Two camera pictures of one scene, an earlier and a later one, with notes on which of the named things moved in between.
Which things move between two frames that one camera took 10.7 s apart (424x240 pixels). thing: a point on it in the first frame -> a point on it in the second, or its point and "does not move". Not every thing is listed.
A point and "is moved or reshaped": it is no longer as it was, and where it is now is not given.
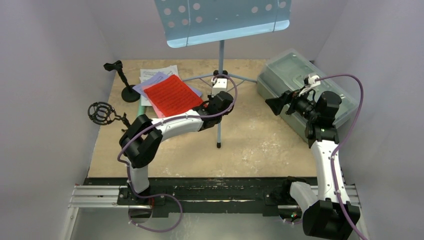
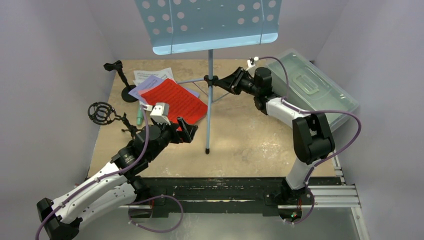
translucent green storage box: (284, 71) does not move
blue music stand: (186, 23) is moved or reshaped
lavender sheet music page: (155, 78) is moved or reshaped
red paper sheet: (171, 96) does not move
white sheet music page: (170, 70) is moved or reshaped
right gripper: (289, 103) -> (236, 81)
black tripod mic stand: (103, 113) does not move
